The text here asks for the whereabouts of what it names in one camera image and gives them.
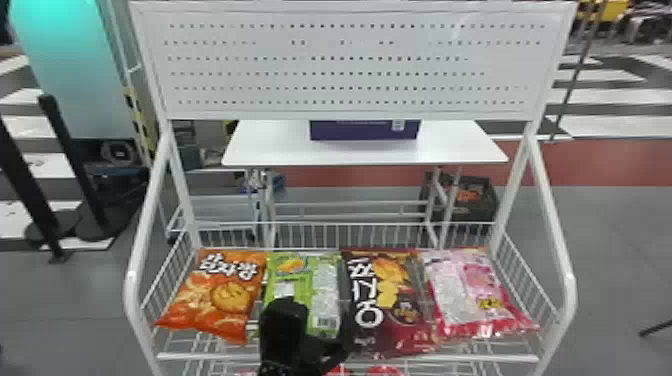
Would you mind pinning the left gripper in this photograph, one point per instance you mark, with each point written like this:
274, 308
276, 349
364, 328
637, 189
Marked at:
326, 354

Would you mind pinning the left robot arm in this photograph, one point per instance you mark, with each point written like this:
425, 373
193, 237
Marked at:
281, 369

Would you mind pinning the dark red snack packet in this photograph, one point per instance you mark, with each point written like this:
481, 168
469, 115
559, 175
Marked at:
391, 310

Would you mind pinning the green snack packet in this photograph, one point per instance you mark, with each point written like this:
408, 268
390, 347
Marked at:
320, 283

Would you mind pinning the pink snack packet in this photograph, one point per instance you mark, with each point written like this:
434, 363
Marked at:
467, 294

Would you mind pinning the orange snack packet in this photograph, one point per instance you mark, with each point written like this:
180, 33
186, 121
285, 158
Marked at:
220, 296

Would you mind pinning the black crate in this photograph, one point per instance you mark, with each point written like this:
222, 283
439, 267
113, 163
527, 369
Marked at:
472, 199

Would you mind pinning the white side table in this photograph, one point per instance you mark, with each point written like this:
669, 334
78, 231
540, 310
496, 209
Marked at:
362, 149

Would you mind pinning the blue box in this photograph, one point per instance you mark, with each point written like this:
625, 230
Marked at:
362, 130

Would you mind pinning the teal column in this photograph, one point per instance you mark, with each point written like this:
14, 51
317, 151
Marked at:
73, 63

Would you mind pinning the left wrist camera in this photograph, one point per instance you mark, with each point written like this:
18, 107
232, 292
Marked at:
282, 328

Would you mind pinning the yellow black striped post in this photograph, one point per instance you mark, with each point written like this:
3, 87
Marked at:
137, 120

